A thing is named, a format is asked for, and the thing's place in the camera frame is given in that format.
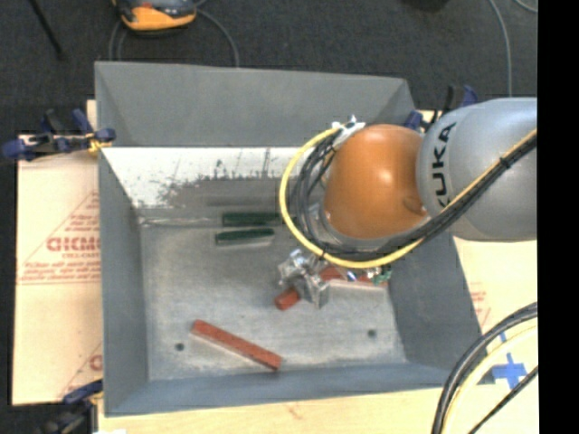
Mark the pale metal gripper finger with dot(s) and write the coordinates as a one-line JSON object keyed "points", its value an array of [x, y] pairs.
{"points": [[318, 293], [295, 267]]}

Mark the red-brown block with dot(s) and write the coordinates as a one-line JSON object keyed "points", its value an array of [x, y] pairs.
{"points": [[235, 344], [287, 300]]}

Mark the dark green flat block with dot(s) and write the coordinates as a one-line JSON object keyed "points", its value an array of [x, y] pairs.
{"points": [[244, 236]]}

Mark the grey metal bin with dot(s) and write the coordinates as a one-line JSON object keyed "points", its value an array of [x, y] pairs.
{"points": [[217, 287]]}

